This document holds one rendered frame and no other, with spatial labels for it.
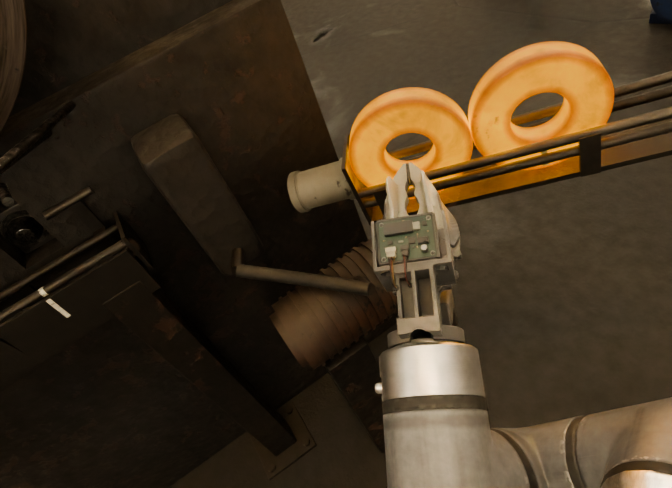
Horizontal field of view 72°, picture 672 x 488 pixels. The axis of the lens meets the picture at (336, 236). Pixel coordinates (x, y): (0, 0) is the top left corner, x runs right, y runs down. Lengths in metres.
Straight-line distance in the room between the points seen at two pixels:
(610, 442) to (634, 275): 0.95
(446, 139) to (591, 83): 0.16
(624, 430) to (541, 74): 0.35
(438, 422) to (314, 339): 0.34
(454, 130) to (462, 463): 0.36
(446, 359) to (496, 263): 0.97
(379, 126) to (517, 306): 0.81
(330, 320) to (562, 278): 0.78
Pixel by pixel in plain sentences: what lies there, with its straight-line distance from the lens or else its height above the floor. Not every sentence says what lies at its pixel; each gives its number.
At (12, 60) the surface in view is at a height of 0.96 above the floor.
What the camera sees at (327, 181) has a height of 0.69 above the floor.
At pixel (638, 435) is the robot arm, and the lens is 0.42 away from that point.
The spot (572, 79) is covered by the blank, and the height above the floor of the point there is 0.76.
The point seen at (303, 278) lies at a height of 0.57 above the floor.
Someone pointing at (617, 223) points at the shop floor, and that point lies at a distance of 1.47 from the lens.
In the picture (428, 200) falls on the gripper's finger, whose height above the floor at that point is 0.73.
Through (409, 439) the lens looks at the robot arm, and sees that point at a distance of 0.40.
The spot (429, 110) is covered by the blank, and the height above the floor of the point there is 0.76.
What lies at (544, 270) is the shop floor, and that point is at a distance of 1.34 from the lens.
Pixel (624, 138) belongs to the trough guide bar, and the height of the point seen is 0.69.
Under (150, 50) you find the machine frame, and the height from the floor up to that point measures 0.87.
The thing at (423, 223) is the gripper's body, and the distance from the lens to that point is 0.43.
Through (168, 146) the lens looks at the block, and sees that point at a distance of 0.62.
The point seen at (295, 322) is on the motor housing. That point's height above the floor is 0.53.
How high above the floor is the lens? 1.06
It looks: 44 degrees down
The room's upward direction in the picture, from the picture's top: 23 degrees counter-clockwise
